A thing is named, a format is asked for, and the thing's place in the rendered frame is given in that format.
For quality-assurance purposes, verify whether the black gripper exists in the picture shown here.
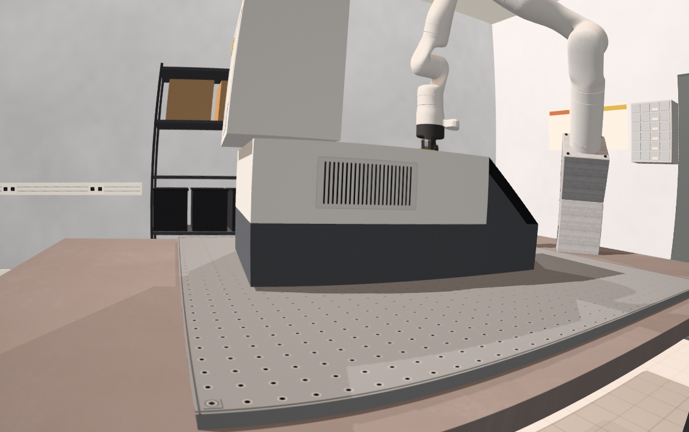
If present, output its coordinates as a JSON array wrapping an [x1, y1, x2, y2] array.
[[416, 124, 444, 151]]

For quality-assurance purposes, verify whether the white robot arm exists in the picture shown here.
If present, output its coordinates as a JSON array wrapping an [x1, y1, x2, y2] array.
[[411, 0, 609, 154]]

